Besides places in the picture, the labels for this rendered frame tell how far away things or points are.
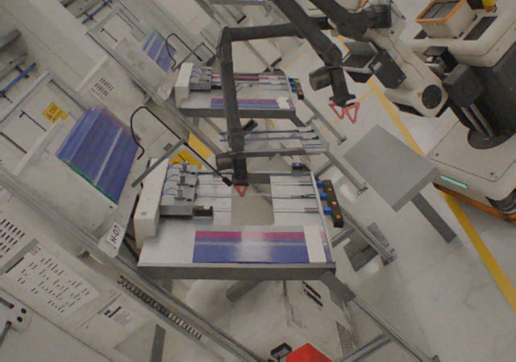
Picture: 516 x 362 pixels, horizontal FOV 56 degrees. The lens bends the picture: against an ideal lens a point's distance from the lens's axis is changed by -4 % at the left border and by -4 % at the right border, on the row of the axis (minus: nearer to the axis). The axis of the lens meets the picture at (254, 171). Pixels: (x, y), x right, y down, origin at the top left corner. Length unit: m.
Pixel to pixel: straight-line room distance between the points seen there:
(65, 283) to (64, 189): 0.36
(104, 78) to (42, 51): 2.22
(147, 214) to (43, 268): 0.43
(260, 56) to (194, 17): 0.96
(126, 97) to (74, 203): 1.36
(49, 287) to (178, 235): 0.52
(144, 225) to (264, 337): 0.65
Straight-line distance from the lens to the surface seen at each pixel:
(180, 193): 2.08
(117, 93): 3.12
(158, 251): 1.92
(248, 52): 6.65
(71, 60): 5.20
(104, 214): 1.87
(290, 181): 2.35
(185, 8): 6.54
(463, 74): 2.20
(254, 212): 3.43
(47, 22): 5.17
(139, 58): 3.13
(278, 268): 1.83
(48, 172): 1.83
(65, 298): 2.02
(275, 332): 2.06
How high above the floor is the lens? 1.82
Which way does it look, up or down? 22 degrees down
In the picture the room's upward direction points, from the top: 47 degrees counter-clockwise
